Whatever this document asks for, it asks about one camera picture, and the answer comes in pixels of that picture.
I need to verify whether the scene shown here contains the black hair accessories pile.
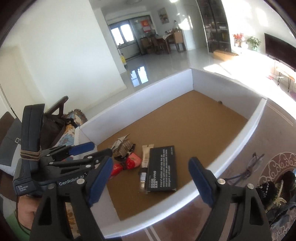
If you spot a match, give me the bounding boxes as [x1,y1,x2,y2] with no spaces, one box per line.
[256,171,295,240]

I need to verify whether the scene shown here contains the black bag with strap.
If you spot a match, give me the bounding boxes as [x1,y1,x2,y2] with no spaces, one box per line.
[13,96,77,196]

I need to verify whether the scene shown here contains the silver tube with brown band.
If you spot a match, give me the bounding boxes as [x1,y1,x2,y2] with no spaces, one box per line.
[139,144,154,190]

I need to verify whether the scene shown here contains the red flower pot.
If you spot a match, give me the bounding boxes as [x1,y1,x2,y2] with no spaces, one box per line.
[233,33,244,48]

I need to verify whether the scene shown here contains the dark glass display cabinet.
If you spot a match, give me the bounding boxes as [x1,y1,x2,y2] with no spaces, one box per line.
[197,0,231,53]

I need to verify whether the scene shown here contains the black odor removing bar box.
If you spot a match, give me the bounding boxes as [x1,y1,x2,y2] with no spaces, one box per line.
[146,146,177,192]

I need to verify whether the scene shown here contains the person's left hand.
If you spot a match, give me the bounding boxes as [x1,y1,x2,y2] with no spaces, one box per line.
[17,196,41,230]

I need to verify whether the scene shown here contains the black flat television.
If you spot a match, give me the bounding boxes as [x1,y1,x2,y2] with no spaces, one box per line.
[264,33,296,70]

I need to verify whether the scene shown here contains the rhinestone bow hair clip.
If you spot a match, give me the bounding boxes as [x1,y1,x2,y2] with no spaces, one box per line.
[111,134,134,158]

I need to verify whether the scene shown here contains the red twisted gift pouch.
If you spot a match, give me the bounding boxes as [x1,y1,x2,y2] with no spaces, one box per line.
[109,153,142,179]

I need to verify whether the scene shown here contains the green potted plant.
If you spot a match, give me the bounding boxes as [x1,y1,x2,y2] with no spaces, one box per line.
[246,36,261,51]

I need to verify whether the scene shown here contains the black frame eyeglasses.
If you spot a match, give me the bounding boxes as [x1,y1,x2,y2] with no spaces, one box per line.
[225,152,265,186]

